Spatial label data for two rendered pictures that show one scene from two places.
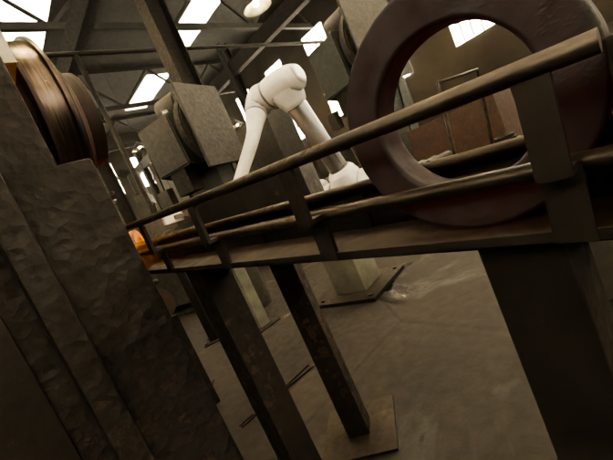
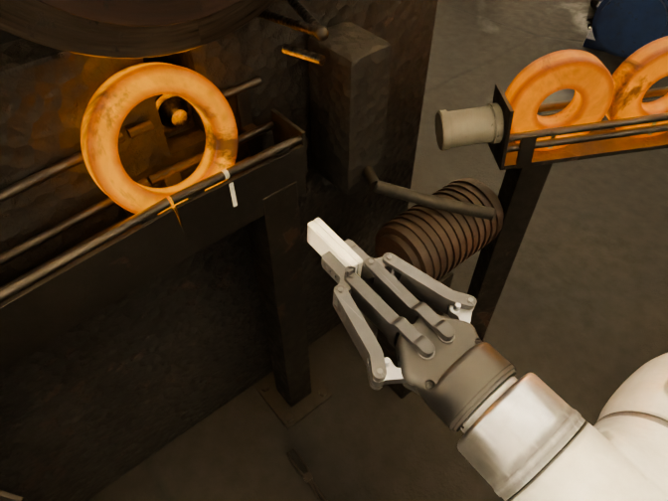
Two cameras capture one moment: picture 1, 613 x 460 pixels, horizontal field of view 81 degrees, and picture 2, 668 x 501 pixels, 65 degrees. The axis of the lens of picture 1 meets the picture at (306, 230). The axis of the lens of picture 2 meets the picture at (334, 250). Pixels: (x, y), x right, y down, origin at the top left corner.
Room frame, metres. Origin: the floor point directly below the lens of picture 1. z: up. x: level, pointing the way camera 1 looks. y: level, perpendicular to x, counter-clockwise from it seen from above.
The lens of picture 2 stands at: (1.26, 0.05, 1.14)
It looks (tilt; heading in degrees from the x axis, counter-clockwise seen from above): 48 degrees down; 92
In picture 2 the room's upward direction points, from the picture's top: straight up
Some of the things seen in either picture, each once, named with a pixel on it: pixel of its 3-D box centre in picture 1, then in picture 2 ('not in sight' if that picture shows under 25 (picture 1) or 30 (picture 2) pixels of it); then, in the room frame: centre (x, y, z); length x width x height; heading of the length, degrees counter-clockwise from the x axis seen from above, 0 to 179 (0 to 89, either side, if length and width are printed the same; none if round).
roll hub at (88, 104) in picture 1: (78, 122); not in sight; (1.16, 0.50, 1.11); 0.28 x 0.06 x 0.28; 42
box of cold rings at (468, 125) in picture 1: (467, 138); not in sight; (4.41, -2.27, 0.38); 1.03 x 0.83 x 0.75; 45
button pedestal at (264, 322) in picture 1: (240, 279); not in sight; (2.09, 0.48, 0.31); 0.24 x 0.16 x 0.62; 42
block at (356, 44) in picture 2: not in sight; (346, 112); (1.26, 0.74, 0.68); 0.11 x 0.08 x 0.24; 132
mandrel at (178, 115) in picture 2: not in sight; (150, 90); (0.98, 0.70, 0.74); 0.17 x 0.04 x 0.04; 132
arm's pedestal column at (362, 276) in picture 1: (349, 264); not in sight; (1.99, -0.15, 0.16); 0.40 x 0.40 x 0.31; 49
